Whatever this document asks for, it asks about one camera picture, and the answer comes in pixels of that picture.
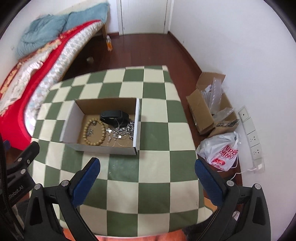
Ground wooden bead bracelet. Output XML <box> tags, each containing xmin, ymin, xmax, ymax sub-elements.
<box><xmin>82</xmin><ymin>117</ymin><xmax>106</xmax><ymax>147</ymax></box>

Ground silver star pendant necklace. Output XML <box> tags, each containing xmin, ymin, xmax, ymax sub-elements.
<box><xmin>105</xmin><ymin>126</ymin><xmax>125</xmax><ymax>147</ymax></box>

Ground grey bead tassel bracelet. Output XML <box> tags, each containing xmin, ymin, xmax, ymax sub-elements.
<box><xmin>120</xmin><ymin>119</ymin><xmax>136</xmax><ymax>141</ymax></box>

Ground black fitness band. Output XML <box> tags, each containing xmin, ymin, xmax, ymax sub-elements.
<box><xmin>100</xmin><ymin>110</ymin><xmax>130</xmax><ymax>128</ymax></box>

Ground white red plastic bag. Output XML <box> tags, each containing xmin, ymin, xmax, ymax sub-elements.
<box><xmin>196</xmin><ymin>132</ymin><xmax>239</xmax><ymax>172</ymax></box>

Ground green cream checkered tablecloth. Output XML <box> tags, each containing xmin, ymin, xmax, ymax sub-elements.
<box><xmin>33</xmin><ymin>66</ymin><xmax>211</xmax><ymax>237</ymax></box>

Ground dark fleece trouser legs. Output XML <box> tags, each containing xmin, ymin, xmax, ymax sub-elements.
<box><xmin>16</xmin><ymin>199</ymin><xmax>223</xmax><ymax>241</ymax></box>

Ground open white cardboard box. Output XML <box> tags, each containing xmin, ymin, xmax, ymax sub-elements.
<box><xmin>59</xmin><ymin>98</ymin><xmax>140</xmax><ymax>156</ymax></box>

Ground brown cardboard box with plastic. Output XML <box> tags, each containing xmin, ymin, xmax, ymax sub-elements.
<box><xmin>186</xmin><ymin>72</ymin><xmax>239</xmax><ymax>137</ymax></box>

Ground red floral bed blanket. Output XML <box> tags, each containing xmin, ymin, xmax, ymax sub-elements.
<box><xmin>1</xmin><ymin>20</ymin><xmax>103</xmax><ymax>150</ymax></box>

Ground white quilted mattress sheet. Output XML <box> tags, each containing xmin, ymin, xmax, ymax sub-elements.
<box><xmin>23</xmin><ymin>21</ymin><xmax>103</xmax><ymax>137</ymax></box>

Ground small tape roll on floor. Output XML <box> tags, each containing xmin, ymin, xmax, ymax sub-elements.
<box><xmin>87</xmin><ymin>57</ymin><xmax>94</xmax><ymax>64</ymax></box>

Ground orange drink bottle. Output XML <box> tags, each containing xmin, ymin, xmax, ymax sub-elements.
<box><xmin>106</xmin><ymin>35</ymin><xmax>113</xmax><ymax>52</ymax></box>

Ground teal crumpled duvet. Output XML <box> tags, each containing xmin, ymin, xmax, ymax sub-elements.
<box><xmin>16</xmin><ymin>15</ymin><xmax>68</xmax><ymax>58</ymax></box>

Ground teal pillow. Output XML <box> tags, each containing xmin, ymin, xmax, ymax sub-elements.
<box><xmin>62</xmin><ymin>2</ymin><xmax>109</xmax><ymax>32</ymax></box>

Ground white door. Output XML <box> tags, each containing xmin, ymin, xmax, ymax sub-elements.
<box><xmin>116</xmin><ymin>0</ymin><xmax>174</xmax><ymax>35</ymax></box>

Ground white charger with cable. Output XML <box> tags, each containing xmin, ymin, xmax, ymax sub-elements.
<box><xmin>216</xmin><ymin>162</ymin><xmax>265</xmax><ymax>184</ymax></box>

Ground white wall socket strip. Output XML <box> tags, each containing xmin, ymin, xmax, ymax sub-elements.
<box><xmin>238</xmin><ymin>106</ymin><xmax>265</xmax><ymax>173</ymax></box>

